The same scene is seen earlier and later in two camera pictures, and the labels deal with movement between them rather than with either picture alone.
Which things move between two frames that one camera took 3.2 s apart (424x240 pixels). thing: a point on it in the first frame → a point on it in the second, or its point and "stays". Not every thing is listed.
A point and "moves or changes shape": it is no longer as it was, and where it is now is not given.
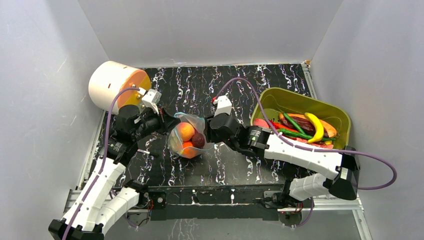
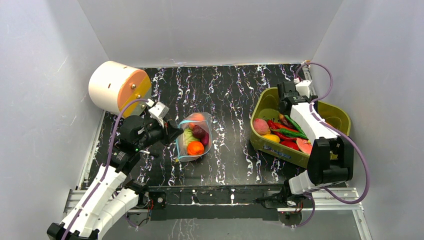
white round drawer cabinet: x=108 y=78 stays
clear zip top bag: x=187 y=139 moves or changes shape
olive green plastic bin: x=279 y=100 stays
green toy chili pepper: x=302 y=135 stays
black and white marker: x=147 y=152 stays
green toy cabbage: x=174 y=145 → x=188 y=136
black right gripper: x=211 y=126 → x=294 y=99
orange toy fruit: x=188 y=151 moves or changes shape
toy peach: x=187 y=131 → x=194 y=119
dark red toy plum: x=198 y=140 → x=198 y=132
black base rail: x=235 y=202 stays
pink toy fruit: x=260 y=122 stays
